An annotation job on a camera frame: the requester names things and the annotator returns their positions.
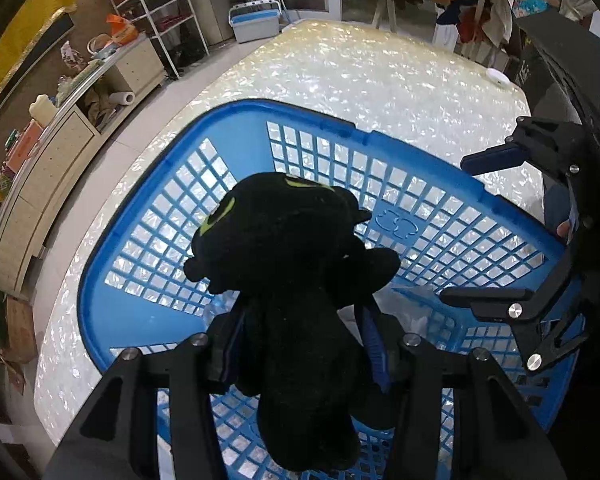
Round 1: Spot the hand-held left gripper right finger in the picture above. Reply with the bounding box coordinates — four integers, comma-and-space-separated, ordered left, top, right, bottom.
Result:
355, 305, 568, 480

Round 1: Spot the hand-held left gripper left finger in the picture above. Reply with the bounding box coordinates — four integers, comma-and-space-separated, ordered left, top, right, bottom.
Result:
45, 305, 261, 480

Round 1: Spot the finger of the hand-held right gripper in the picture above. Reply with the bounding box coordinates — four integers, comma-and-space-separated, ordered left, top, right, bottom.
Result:
439, 260, 588, 376
460, 116, 588, 178

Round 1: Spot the black plush toy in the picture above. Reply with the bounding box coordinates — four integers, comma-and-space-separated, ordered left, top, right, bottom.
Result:
182, 171, 402, 472

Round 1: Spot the blue plastic basket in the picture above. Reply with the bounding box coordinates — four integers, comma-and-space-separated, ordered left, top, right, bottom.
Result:
77, 99, 583, 480

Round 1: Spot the clear plastic bag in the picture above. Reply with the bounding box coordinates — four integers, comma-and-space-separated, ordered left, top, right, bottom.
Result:
375, 287, 433, 333

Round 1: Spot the wooden rack with clothes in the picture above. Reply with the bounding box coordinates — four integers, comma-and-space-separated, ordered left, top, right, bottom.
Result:
342, 0, 600, 61

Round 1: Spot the cardboard box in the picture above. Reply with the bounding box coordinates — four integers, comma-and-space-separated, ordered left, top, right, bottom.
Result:
2, 295, 38, 363

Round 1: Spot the cream television cabinet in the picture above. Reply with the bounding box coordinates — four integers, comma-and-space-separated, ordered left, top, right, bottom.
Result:
0, 37, 167, 293

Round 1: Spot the blue and white bucket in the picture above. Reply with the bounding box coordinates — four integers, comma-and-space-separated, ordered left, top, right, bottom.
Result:
228, 0, 283, 44

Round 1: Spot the pink box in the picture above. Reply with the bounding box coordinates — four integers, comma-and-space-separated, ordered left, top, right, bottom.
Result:
7, 120, 46, 171

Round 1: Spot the orange bag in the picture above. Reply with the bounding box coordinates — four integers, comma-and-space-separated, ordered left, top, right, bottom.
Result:
105, 14, 138, 43

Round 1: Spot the white wire rack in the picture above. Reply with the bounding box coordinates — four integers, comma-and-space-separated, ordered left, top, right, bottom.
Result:
112, 0, 211, 80

